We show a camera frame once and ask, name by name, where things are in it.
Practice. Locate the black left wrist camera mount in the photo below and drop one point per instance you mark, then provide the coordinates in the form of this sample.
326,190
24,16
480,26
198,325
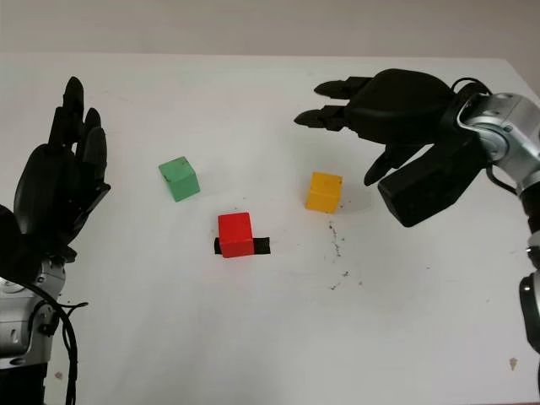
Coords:
10,249

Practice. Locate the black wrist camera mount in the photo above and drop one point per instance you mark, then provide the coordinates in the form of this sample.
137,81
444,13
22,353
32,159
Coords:
426,190
10,249

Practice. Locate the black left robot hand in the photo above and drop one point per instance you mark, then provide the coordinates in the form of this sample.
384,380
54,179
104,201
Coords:
55,190

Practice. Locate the black tape strip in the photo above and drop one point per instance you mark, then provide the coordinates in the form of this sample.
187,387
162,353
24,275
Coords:
262,246

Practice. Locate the red wooden block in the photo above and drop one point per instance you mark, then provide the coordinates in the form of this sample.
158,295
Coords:
234,234

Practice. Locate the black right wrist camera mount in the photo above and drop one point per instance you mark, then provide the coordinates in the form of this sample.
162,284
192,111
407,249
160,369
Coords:
426,190

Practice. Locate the yellow wooden block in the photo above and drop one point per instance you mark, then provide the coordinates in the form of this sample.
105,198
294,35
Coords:
322,192

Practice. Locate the green wooden block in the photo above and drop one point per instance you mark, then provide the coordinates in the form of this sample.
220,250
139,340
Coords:
181,181

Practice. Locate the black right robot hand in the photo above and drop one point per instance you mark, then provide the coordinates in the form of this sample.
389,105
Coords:
401,109

